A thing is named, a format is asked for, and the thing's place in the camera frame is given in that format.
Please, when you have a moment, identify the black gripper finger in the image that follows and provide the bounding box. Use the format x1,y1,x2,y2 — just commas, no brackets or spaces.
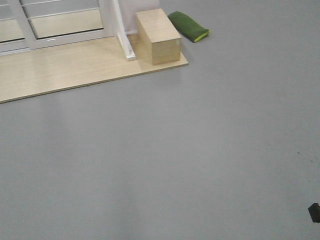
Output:
308,202,320,223

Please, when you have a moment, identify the white framed sliding glass door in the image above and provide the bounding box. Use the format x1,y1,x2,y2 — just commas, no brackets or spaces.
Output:
8,0,113,50

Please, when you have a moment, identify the white fixed glass door panel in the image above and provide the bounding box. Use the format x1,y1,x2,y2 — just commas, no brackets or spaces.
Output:
0,0,33,55

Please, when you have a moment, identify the light wooden box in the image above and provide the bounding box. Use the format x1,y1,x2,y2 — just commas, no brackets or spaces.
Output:
136,8,182,65

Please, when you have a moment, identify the white wooden support brace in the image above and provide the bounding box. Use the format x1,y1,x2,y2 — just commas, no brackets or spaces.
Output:
117,32,136,61

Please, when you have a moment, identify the light wooden base platform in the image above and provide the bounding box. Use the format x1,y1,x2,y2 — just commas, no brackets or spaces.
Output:
0,35,188,103

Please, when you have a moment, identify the white door frame post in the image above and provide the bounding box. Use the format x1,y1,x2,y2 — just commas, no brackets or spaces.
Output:
111,0,125,35

